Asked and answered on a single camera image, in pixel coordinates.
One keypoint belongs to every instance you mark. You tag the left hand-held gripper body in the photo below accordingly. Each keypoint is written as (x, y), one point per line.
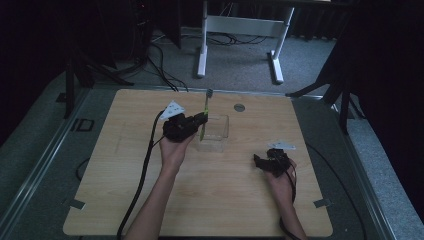
(176, 126)

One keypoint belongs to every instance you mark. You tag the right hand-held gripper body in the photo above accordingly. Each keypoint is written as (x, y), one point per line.
(278, 160)

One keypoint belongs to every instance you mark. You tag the green toothbrush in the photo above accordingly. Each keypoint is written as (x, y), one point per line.
(206, 106)

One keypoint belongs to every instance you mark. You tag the clear plastic box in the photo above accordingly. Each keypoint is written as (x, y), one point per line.
(218, 133)

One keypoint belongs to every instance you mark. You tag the person's right hand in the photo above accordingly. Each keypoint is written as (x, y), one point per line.
(281, 186)

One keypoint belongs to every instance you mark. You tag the person's left hand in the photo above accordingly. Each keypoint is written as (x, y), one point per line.
(173, 155)

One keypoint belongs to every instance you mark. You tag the grey round table grommet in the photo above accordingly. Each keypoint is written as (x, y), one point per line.
(239, 107)

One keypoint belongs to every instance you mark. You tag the grey tape piece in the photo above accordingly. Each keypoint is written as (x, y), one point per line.
(77, 204)
(322, 202)

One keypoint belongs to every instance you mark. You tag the black tripod stand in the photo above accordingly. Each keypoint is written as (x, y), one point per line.
(345, 100)
(69, 86)

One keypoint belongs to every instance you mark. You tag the dark equipment rack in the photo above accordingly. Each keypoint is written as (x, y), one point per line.
(141, 30)

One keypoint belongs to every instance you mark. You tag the metal floor rail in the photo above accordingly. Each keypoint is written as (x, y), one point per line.
(363, 173)
(36, 166)

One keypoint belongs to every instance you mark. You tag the black rectangular floor frame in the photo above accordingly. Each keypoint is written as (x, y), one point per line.
(83, 124)

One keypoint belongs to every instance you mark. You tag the white desk frame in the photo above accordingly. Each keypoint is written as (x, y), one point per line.
(245, 25)

